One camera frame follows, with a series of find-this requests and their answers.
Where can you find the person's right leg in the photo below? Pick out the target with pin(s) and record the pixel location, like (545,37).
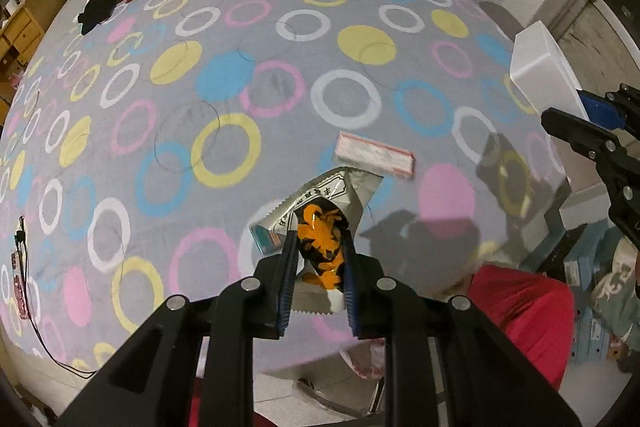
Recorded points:
(525,327)

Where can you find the silver and orange snack packet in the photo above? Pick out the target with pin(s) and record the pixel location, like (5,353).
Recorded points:
(325,202)

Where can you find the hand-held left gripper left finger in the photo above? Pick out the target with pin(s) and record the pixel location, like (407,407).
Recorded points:
(287,267)

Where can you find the white cardboard box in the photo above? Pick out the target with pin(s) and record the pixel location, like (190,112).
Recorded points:
(545,67)

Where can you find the white red-edged sachet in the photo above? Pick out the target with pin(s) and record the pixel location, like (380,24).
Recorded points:
(375,155)

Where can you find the printed cloth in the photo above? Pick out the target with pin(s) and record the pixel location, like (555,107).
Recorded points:
(620,287)

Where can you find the black and white plush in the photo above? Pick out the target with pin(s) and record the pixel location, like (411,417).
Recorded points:
(97,9)

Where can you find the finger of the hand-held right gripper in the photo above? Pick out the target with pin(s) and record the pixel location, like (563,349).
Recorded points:
(585,134)
(602,109)

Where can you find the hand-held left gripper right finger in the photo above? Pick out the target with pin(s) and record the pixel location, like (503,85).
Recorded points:
(350,287)

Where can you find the wooden desk with drawers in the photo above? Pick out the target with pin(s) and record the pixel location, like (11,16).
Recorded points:
(20,27)

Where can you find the white red-print plastic bag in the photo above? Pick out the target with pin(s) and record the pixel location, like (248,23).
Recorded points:
(365,362)

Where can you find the mauve plastic stool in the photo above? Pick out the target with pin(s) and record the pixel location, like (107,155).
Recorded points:
(502,19)

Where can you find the stack of blue boxes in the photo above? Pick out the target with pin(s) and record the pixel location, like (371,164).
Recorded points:
(587,297)

